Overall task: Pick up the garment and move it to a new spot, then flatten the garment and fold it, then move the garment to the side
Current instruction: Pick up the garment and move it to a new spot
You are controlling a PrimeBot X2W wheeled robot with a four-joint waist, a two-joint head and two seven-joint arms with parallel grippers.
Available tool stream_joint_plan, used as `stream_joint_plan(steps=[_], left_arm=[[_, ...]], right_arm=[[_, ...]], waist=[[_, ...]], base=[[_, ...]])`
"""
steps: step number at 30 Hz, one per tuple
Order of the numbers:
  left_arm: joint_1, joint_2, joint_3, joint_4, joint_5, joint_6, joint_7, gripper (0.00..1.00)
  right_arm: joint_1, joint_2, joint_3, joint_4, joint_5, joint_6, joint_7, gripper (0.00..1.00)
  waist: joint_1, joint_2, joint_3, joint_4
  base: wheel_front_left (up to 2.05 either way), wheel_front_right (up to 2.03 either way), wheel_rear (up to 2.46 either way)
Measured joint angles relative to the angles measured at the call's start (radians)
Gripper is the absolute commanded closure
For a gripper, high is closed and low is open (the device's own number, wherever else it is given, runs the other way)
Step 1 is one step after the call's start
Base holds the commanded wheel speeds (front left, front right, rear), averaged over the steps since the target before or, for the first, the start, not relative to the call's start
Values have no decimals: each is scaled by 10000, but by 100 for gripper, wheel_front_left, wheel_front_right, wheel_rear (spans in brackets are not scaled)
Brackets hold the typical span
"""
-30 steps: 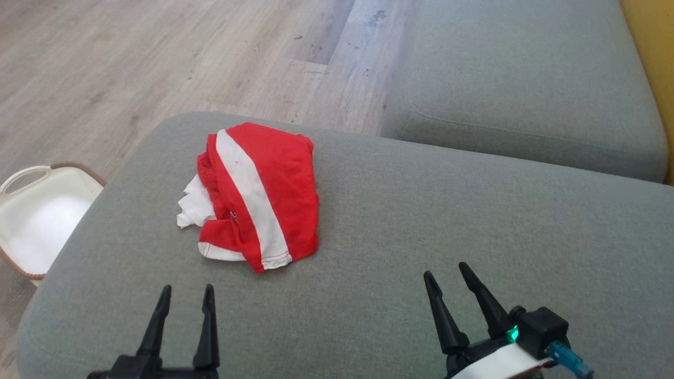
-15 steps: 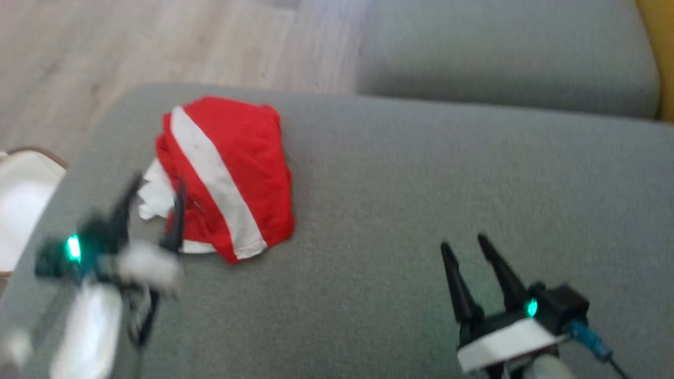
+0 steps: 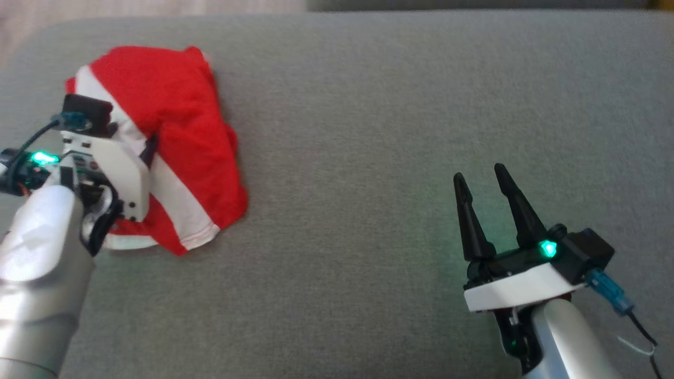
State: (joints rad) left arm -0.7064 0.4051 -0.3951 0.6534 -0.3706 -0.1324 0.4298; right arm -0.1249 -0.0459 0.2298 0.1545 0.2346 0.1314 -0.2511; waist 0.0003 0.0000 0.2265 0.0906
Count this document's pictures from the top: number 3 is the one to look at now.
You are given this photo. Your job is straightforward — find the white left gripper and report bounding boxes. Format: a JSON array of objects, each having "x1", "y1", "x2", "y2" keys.
[{"x1": 61, "y1": 129, "x2": 159, "y2": 222}]

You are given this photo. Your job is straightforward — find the red shorts with white stripe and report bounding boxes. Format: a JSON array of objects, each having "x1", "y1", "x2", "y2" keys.
[{"x1": 64, "y1": 45, "x2": 249, "y2": 257}]

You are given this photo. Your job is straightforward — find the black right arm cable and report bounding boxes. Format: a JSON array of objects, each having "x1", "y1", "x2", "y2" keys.
[{"x1": 586, "y1": 268, "x2": 665, "y2": 379}]

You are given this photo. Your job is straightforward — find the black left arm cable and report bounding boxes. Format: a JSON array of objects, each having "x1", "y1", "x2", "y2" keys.
[{"x1": 6, "y1": 112, "x2": 91, "y2": 182}]

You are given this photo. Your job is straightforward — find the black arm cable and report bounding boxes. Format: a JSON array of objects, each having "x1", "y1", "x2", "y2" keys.
[
  {"x1": 586, "y1": 268, "x2": 665, "y2": 379},
  {"x1": 6, "y1": 112, "x2": 91, "y2": 182}
]

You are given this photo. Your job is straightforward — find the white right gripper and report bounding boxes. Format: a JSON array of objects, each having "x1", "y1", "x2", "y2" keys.
[{"x1": 453, "y1": 163, "x2": 586, "y2": 314}]

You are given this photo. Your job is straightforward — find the yellow and grey sofa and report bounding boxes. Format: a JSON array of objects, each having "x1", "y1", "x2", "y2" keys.
[{"x1": 0, "y1": 9, "x2": 674, "y2": 379}]

